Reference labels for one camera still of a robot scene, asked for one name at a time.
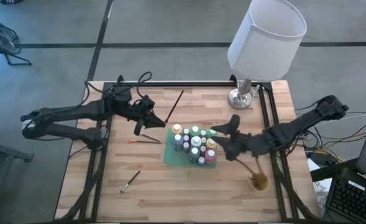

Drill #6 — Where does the white paper sheet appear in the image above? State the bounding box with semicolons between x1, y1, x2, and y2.
306;157;332;203

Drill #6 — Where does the yellow cable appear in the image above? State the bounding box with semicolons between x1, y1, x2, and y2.
321;131;366;150

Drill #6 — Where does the black desk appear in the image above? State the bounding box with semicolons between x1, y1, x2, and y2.
309;157;366;224

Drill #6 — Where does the teal translucent plastic bin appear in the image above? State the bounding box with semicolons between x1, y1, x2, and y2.
163;126;219;170

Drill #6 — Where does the white cable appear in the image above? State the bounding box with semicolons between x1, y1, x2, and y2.
321;112;366;127

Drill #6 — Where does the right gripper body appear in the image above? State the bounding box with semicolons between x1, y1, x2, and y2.
224;113;260;162

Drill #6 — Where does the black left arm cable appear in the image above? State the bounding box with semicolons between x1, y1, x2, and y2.
83;71;153;103

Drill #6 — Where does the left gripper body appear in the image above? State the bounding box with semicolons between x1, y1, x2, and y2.
126;95;156;136

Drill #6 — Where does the black cable bundle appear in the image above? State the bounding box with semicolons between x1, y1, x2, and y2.
294;126;339;156

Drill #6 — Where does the large blue paint bottle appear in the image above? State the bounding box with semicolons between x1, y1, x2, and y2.
172;133;185;152

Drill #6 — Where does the black aluminium table frame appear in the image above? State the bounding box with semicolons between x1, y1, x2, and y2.
58;74;322;224

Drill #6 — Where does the white shade table lamp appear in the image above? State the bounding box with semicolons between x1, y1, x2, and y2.
227;0;308;111

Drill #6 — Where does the black keyboard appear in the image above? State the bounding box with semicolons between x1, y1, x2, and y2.
325;175;366;224

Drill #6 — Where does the black power strip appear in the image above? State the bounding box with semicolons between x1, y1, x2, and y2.
309;151;339;166

